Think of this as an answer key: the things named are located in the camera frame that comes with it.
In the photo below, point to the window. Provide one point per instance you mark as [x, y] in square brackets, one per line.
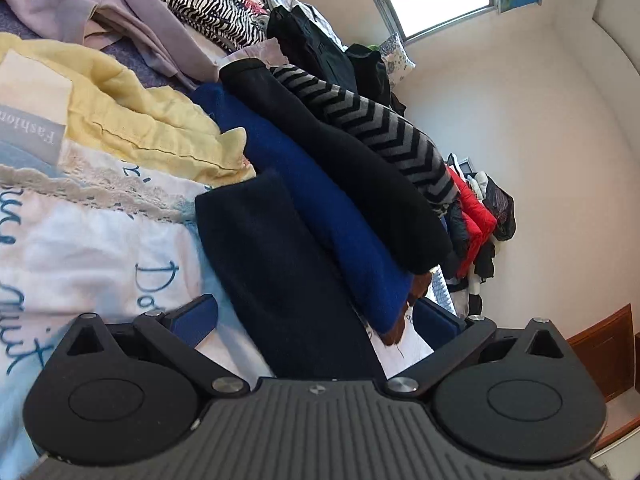
[440, 5]

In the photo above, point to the cream cloth with grey label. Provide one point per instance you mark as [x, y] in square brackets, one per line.
[30, 85]

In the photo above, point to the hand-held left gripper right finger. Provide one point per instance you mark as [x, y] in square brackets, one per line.
[435, 325]

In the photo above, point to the blue quilted blanket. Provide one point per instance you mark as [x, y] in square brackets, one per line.
[442, 290]

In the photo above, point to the zebra print cloth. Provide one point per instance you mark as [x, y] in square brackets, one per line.
[210, 10]

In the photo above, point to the blue knit garment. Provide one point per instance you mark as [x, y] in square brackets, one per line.
[310, 185]

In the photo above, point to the brown cloth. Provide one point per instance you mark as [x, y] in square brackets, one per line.
[417, 285]

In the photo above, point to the black knit garment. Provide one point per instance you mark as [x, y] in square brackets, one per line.
[280, 285]

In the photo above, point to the grey chevron striped garment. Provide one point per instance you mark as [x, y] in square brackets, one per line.
[380, 125]

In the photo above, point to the red jacket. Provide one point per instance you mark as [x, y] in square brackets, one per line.
[472, 220]

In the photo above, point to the yellow cloth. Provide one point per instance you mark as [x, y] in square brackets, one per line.
[150, 125]

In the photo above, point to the navy jacket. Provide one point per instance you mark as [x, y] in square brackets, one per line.
[456, 230]

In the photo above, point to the wooden door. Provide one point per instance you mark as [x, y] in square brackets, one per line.
[605, 355]

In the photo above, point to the dark quilted jacket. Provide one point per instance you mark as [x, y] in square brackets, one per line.
[500, 205]

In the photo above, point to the floral pillow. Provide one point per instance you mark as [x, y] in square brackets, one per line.
[397, 55]

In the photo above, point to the pale pink cloth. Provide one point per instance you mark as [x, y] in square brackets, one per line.
[250, 52]

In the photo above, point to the black trousers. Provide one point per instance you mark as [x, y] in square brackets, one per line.
[310, 45]

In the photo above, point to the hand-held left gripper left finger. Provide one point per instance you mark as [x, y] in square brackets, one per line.
[195, 317]

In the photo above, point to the lilac hoodie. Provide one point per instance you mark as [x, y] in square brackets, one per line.
[125, 10]

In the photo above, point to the black sweater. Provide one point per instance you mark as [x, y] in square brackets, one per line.
[360, 170]

